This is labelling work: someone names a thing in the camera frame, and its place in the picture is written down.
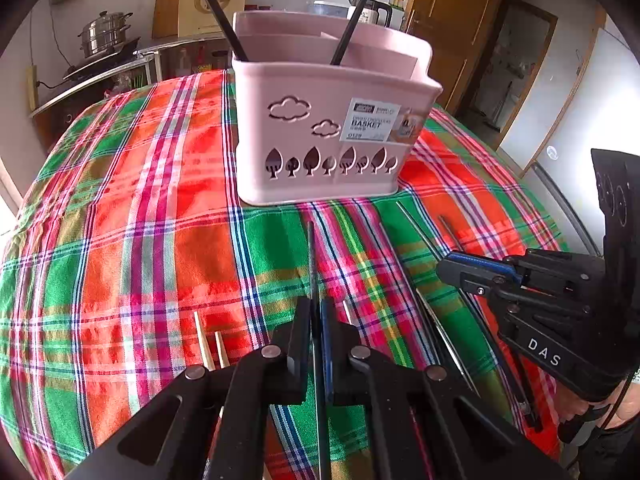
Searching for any wall power strip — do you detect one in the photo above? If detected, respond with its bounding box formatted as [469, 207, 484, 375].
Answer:
[26, 65, 41, 112]

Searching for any person's right hand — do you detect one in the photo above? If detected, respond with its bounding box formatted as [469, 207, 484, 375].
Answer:
[557, 387, 586, 428]

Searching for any pink utensil basket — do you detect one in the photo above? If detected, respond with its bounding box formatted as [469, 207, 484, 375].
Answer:
[231, 10, 444, 207]

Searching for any electric kettle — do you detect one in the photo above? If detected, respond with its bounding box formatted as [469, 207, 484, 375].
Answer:
[347, 0, 394, 29]

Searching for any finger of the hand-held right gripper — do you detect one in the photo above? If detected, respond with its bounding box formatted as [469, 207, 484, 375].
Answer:
[444, 251, 524, 287]
[436, 260, 521, 306]

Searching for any clear plastic container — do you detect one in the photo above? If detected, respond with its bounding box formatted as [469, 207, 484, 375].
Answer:
[306, 0, 351, 19]

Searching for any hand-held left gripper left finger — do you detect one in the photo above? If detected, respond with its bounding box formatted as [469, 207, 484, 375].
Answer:
[65, 298, 314, 480]

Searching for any brown paper bag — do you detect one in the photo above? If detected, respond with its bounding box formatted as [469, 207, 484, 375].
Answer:
[177, 0, 250, 39]

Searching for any black stove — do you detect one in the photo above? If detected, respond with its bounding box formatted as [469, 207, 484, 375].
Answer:
[62, 37, 144, 82]

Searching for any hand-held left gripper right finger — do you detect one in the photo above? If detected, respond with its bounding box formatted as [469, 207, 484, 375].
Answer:
[320, 299, 571, 480]

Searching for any wooden chopstick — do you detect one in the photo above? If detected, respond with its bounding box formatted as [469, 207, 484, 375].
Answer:
[215, 330, 231, 369]
[194, 311, 215, 372]

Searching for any plaid tablecloth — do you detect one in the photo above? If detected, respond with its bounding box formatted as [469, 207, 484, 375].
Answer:
[0, 67, 571, 480]

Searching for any wooden cutting board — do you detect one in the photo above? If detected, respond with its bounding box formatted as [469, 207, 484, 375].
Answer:
[151, 0, 219, 40]

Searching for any steel steamer pot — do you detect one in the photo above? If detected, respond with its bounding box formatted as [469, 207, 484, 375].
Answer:
[77, 10, 135, 59]

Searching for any wooden door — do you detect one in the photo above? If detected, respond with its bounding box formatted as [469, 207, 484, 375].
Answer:
[400, 0, 507, 112]

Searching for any black wall cable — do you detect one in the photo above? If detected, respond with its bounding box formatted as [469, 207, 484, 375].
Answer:
[47, 0, 77, 70]

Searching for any grey refrigerator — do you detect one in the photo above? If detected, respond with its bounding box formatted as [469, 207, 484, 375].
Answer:
[520, 25, 640, 261]

